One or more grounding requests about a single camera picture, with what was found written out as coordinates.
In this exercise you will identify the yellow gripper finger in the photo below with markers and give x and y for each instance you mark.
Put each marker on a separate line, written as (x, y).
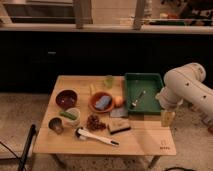
(167, 118)

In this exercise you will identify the brown board eraser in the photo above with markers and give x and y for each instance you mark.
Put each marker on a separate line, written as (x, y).
(117, 126)

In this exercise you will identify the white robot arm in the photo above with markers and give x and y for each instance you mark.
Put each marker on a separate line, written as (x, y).
(186, 83)

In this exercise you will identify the orange bowl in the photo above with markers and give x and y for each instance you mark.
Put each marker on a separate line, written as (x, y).
(95, 97)

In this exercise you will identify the purple bowl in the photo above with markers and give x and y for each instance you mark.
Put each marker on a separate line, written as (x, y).
(66, 99)

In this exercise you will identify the metal spoon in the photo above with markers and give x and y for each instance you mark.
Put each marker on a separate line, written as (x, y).
(134, 103)

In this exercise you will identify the green plastic tray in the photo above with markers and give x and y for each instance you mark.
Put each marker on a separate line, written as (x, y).
(135, 83)

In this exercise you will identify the orange fruit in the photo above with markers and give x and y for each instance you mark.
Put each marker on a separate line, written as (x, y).
(119, 101)

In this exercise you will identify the blue sponge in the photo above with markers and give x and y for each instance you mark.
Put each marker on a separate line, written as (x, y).
(102, 103)

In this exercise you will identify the green translucent cup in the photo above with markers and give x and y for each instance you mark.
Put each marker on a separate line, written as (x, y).
(108, 81)

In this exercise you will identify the yellow banana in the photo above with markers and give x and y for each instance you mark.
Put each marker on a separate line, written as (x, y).
(92, 89)

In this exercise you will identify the wooden table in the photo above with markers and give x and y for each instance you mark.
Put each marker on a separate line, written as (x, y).
(147, 136)

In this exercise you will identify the white dish brush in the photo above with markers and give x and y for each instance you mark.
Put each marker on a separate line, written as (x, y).
(80, 132)

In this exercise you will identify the white cup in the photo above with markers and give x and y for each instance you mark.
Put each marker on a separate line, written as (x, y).
(75, 112)

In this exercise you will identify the green cucumber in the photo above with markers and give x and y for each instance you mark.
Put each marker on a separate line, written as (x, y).
(67, 115)

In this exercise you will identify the small metal cup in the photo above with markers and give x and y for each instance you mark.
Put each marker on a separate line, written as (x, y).
(55, 124)

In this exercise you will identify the black stand pole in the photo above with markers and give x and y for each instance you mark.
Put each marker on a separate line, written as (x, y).
(31, 133)

